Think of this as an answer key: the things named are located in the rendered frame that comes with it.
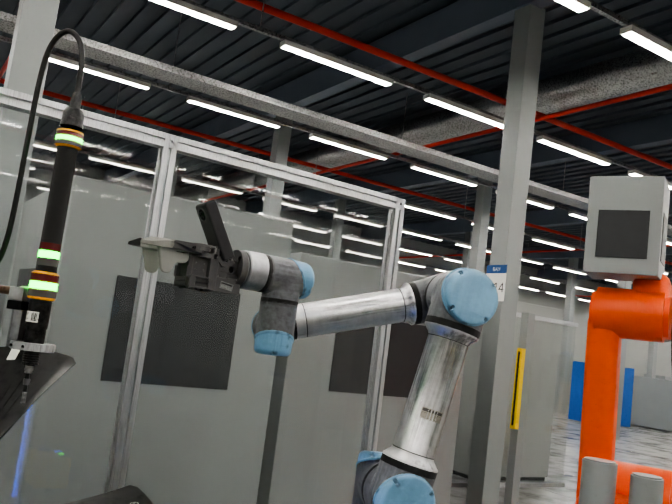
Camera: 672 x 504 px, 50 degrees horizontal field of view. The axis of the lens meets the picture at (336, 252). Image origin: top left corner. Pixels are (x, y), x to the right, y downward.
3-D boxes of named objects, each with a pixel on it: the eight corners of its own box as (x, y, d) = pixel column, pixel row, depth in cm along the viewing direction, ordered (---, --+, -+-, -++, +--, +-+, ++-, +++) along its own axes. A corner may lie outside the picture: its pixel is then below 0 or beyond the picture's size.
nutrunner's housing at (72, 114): (11, 363, 116) (60, 89, 121) (28, 364, 119) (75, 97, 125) (30, 366, 114) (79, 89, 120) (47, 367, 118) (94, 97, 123)
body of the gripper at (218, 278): (185, 285, 129) (245, 295, 135) (192, 238, 130) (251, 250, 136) (169, 285, 135) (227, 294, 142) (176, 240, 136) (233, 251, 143)
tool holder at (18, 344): (-11, 345, 116) (0, 284, 117) (21, 346, 122) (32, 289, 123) (33, 352, 113) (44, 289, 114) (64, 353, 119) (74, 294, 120)
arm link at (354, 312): (453, 271, 170) (246, 302, 161) (470, 268, 160) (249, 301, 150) (461, 320, 170) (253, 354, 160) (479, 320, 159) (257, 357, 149)
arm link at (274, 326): (287, 355, 151) (294, 303, 152) (294, 358, 140) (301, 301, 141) (249, 350, 149) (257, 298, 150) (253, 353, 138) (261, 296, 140)
